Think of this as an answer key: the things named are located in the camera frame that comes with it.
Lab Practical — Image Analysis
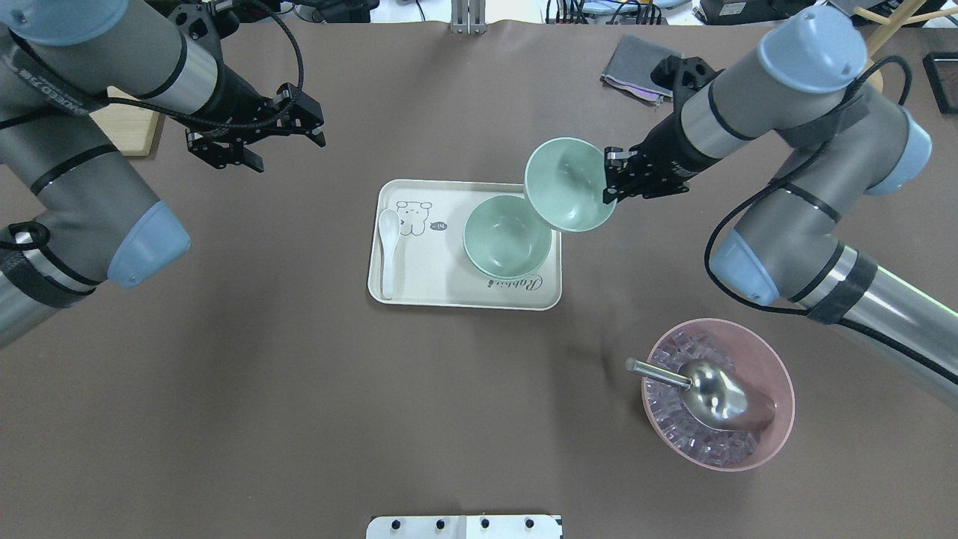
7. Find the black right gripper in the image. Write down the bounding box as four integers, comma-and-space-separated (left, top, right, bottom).
602, 57, 719, 204

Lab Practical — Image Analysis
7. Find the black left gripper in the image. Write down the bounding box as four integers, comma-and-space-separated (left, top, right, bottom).
168, 3, 326, 173

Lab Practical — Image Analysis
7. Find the green bowl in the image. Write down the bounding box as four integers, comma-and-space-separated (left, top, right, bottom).
463, 195, 553, 281
524, 137, 616, 233

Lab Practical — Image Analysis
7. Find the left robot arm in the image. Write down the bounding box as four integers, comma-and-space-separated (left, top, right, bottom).
1, 1, 326, 345

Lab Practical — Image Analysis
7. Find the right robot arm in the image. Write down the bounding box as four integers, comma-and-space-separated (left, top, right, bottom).
602, 4, 957, 407

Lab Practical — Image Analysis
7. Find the grey folded cloth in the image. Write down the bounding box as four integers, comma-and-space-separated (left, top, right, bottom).
599, 35, 682, 103

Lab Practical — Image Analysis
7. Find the white ceramic spoon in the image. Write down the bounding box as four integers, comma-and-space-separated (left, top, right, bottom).
379, 209, 400, 299

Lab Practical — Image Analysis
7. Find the bamboo cutting board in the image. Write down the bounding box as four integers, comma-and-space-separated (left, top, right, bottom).
90, 103, 161, 157

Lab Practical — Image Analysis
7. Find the pink bowl with ice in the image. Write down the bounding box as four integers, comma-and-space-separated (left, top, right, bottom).
641, 318, 795, 472

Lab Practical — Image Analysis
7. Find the metal ice scoop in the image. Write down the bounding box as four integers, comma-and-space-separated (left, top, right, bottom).
625, 358, 776, 432

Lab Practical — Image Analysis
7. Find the wooden mug tree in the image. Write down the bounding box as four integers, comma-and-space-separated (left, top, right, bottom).
852, 1, 957, 70

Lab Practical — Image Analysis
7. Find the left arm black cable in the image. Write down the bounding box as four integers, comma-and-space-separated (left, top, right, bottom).
0, 0, 306, 252

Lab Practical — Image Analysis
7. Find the aluminium frame post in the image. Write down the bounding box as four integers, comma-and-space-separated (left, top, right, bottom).
451, 0, 488, 35

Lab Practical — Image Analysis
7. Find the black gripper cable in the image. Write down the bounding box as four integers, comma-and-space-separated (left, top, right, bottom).
704, 54, 958, 386

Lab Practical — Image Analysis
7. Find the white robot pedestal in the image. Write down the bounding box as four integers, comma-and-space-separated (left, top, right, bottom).
365, 514, 564, 538

